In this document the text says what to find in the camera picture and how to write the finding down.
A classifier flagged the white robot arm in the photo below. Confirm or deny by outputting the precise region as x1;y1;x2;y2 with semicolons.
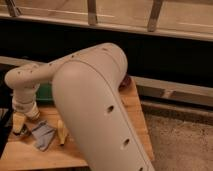
5;43;155;171

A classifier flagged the green plastic tray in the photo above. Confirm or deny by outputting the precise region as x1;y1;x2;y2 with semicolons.
36;84;52;101

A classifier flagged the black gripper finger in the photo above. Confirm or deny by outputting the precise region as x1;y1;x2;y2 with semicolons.
21;125;30;136

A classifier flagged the grey-blue towel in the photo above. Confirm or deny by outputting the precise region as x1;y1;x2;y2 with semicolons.
32;120;56;151

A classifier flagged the black chair at left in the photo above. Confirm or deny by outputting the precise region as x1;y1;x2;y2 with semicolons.
0;71;13;157

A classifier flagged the yellow banana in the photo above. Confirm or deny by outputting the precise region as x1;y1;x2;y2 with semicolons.
57;120;68;145

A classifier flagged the dark red bowl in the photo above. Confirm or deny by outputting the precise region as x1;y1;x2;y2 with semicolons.
119;75;131;90

